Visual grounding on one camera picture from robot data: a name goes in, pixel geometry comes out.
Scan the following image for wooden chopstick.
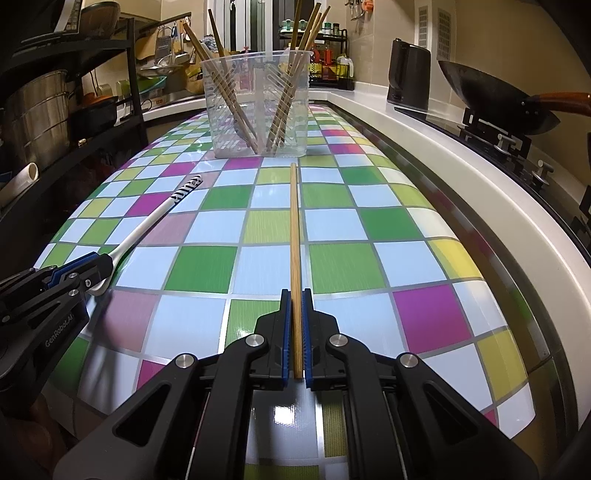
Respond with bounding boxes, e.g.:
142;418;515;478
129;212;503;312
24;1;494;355
207;8;252;141
181;21;259;154
290;163;304;380
266;3;329;154

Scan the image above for black metal shelf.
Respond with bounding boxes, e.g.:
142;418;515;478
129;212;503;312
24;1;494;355
1;18;147;276

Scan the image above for white paper roll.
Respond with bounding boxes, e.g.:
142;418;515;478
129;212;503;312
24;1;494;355
0;163;39;208

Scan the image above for checkered colourful table mat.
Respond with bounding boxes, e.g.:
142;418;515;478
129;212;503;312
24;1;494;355
34;103;537;480

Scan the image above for stainless steel stock pot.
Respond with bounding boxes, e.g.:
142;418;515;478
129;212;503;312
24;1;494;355
2;70;69;170

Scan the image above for orange lidded pot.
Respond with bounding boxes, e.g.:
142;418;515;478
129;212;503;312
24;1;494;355
70;96;118;138

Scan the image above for black gas stove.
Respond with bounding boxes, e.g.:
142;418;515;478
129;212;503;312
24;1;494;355
394;105;590;261

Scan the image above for brown bowl on shelf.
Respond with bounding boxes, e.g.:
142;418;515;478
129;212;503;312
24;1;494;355
79;1;120;39

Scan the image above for clear plastic measuring cup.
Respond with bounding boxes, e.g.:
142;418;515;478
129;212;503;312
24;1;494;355
201;50;310;158

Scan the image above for black electric kettle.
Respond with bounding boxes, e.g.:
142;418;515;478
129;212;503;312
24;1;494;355
387;38;431;111

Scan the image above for black spice rack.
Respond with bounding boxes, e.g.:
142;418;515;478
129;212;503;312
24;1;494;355
279;19;355;91

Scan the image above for black wok orange handle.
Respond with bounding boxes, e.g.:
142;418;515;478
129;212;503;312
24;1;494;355
439;60;590;135

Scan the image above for hanging utensils on wall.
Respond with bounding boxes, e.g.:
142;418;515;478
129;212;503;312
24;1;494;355
346;0;374;21

